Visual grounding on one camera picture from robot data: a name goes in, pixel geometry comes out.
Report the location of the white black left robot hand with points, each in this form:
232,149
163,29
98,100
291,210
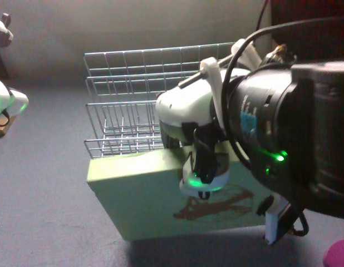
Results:
5,100

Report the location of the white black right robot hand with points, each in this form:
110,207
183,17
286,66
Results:
186,103

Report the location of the light green book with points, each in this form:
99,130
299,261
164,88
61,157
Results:
144,200

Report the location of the small wooden block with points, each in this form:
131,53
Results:
0,132

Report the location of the magenta round object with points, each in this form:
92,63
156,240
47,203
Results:
339,254

